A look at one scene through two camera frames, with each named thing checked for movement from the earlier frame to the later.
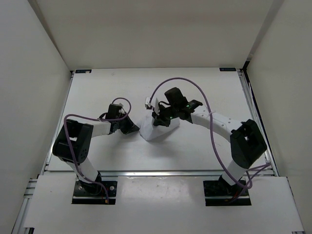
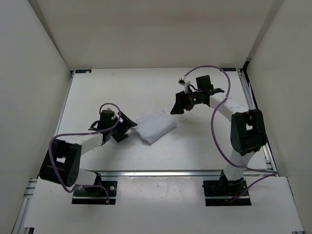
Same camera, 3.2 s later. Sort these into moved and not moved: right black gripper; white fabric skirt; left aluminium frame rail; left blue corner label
Moved: right black gripper
Not moved: left blue corner label; left aluminium frame rail; white fabric skirt
